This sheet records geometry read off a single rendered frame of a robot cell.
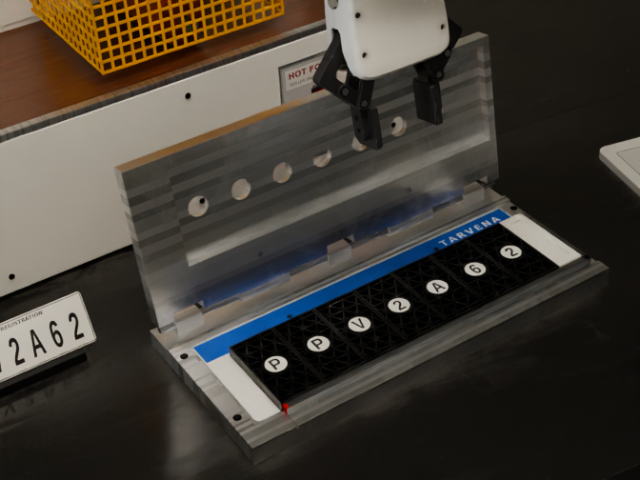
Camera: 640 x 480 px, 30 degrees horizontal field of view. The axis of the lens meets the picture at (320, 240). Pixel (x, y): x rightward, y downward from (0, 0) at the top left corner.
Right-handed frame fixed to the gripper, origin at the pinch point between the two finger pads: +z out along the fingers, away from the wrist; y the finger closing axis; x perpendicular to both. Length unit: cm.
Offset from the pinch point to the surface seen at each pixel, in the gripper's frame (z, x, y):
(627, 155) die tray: 22.8, 14.1, 40.8
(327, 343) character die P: 22.1, 4.7, -8.9
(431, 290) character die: 22.1, 5.0, 4.2
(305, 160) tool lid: 8.2, 16.1, -1.7
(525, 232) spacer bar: 21.9, 7.1, 18.6
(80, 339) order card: 20.0, 21.4, -28.1
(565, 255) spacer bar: 22.9, 1.4, 19.1
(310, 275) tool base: 21.2, 16.2, -3.5
